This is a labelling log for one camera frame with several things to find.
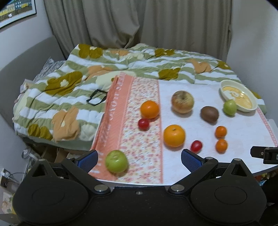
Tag cherry tomato front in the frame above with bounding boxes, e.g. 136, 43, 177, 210
190, 140, 203, 153

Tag cherry tomato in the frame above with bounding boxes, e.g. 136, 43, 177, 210
190, 140, 203, 153
138, 118, 150, 131

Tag small mandarin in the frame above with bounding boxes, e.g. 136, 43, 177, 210
215, 139, 228, 153
215, 126, 227, 138

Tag large green apple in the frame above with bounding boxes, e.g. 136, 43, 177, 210
105, 150, 129, 174

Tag large orange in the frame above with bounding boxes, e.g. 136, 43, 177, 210
163, 124, 186, 148

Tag small green apple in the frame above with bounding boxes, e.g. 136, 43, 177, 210
223, 100, 237, 116

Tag brown kiwi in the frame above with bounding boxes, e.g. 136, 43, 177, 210
200, 106, 219, 123

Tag large red yellow apple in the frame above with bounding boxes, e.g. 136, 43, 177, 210
171, 90, 195, 114

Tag cream duck bowl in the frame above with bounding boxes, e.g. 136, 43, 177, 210
220, 80, 258, 112

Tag green striped floral blanket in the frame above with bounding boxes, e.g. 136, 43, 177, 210
12, 43, 266, 151

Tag pink floral towel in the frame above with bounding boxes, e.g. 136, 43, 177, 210
89, 73, 277, 185

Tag black eyeglasses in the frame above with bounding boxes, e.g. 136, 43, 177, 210
86, 89, 108, 106

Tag grey sofa backrest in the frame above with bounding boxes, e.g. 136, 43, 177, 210
0, 36, 65, 128

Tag beige curtain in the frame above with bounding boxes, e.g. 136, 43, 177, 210
44, 1, 232, 60

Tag framed wall picture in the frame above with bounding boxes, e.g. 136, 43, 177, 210
0, 0, 36, 28

